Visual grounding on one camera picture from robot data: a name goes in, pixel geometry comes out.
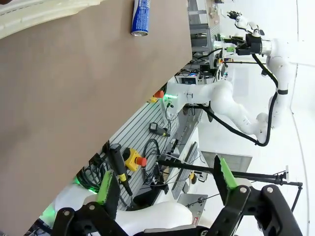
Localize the silver metal plate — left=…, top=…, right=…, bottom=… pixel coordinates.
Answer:
left=176, top=193, right=209, bottom=225

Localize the black camera tripod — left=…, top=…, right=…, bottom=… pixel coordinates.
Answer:
left=156, top=158, right=304, bottom=215

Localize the blue white drink can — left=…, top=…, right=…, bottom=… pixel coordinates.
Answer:
left=130, top=0, right=151, bottom=37

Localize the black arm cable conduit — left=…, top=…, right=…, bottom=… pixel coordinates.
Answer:
left=201, top=53, right=288, bottom=148

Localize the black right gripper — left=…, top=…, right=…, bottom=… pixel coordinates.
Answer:
left=225, top=33, right=263, bottom=56

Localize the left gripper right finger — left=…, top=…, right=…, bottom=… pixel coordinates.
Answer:
left=211, top=154, right=303, bottom=236

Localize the metal shelf rack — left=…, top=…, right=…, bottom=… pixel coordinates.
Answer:
left=188, top=0, right=222, bottom=67

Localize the black handheld enabling switch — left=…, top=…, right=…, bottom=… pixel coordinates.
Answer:
left=108, top=144, right=134, bottom=197

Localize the small black handheld device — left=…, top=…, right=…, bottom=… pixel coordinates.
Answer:
left=149, top=122, right=171, bottom=137

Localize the grooved aluminium mounting plate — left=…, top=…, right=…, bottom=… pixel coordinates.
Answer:
left=108, top=100, right=198, bottom=212

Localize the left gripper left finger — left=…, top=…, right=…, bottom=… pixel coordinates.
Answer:
left=52, top=170, right=138, bottom=236

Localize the cream plastic shopping basket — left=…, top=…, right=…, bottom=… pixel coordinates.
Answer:
left=0, top=0, right=101, bottom=40

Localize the coiled black cable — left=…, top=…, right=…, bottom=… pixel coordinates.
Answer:
left=142, top=138, right=161, bottom=185

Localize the yellow red emergency stop button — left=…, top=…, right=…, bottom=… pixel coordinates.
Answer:
left=147, top=89, right=165, bottom=104
left=122, top=147, right=148, bottom=172

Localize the white humanoid robot hand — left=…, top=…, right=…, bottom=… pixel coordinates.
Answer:
left=225, top=9, right=259, bottom=33

